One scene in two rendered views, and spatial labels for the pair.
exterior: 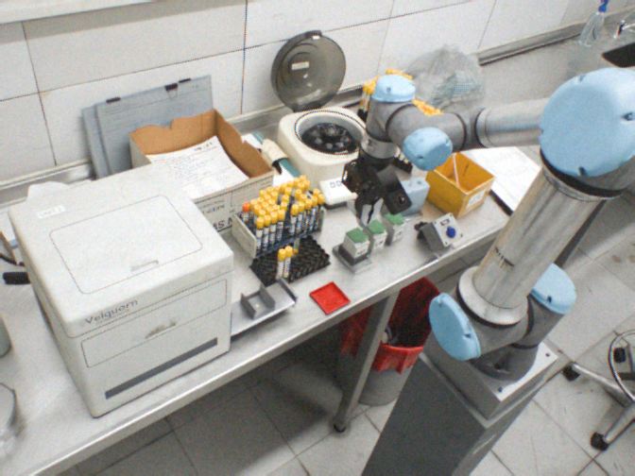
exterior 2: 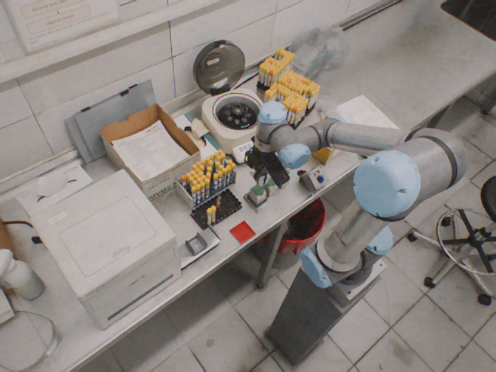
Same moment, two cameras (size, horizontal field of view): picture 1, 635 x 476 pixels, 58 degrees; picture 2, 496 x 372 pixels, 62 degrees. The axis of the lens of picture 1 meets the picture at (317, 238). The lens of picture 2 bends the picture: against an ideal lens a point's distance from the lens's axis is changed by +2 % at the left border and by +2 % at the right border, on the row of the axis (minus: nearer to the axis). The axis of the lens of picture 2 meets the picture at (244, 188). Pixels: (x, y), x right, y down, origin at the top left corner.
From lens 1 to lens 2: 0.31 m
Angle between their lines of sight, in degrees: 11
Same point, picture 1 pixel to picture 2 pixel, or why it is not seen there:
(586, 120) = (379, 187)
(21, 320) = (48, 269)
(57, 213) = (61, 219)
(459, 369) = not seen: hidden behind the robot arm
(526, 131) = (356, 149)
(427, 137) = (294, 151)
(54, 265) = (65, 258)
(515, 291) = (349, 255)
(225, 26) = (156, 46)
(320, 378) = (246, 253)
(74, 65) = (54, 94)
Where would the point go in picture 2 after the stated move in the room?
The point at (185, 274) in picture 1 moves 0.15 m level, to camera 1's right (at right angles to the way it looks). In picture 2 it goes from (147, 254) to (205, 260)
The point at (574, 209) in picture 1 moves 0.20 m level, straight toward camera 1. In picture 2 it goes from (378, 223) to (336, 300)
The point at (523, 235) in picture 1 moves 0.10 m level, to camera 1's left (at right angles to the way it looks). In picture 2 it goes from (350, 231) to (306, 226)
